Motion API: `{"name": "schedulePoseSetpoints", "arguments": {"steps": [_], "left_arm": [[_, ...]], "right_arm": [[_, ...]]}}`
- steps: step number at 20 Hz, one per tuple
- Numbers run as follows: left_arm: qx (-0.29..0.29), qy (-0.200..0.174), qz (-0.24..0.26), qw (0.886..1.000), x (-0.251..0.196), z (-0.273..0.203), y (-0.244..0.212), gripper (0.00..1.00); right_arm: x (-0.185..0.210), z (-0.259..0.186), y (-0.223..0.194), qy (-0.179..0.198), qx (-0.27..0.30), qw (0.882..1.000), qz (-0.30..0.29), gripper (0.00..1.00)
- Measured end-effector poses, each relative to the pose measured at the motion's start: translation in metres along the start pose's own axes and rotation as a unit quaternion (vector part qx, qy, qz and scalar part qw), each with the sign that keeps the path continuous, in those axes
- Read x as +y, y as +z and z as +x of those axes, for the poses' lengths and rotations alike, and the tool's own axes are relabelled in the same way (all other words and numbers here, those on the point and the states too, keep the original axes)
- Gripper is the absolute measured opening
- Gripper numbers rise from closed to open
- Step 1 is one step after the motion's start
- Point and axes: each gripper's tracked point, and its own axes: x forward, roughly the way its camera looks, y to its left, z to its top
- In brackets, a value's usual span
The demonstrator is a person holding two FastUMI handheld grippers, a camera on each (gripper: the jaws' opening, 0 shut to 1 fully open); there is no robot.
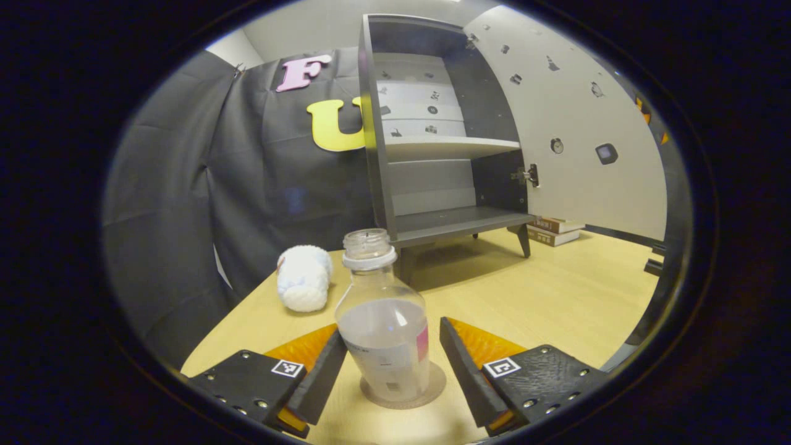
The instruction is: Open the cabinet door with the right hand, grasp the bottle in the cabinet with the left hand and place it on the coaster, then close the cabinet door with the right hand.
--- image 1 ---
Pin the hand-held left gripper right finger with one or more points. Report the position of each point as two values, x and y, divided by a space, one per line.
473 383

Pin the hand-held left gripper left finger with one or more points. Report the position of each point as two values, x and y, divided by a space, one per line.
321 383

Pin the clear plastic bottle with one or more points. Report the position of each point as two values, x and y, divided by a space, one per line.
383 334

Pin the brown round coaster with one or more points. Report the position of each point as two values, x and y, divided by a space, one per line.
437 378

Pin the white cabinet shelf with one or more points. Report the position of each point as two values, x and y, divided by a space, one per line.
445 148

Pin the metal cabinet hinge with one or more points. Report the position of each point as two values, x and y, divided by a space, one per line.
473 41
528 175

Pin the brown book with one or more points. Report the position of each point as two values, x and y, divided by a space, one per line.
559 224

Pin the black backdrop cloth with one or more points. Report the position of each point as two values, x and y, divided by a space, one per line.
185 216

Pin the white plush toy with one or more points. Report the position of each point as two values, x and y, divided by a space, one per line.
303 281

